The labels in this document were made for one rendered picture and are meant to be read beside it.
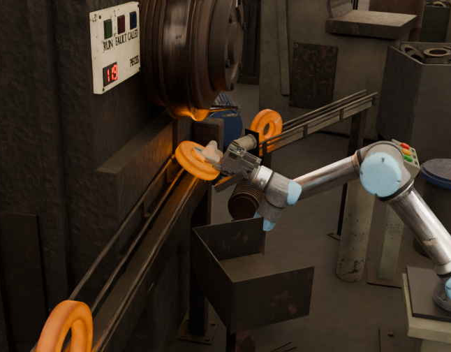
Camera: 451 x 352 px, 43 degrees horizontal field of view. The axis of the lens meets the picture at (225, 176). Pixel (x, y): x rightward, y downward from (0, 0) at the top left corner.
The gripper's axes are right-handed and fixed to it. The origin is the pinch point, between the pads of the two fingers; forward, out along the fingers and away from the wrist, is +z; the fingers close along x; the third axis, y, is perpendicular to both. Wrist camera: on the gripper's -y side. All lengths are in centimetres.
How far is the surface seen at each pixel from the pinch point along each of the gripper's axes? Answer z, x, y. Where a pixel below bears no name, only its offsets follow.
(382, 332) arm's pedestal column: -92, -22, -43
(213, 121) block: 1.0, -22.6, 3.2
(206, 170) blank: -5.7, 7.1, -0.7
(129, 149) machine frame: 13.7, 31.8, 6.6
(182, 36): 13.6, 22.4, 37.9
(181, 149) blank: 4.0, 5.3, 0.8
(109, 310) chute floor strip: -3, 66, -14
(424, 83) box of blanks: -92, -193, 20
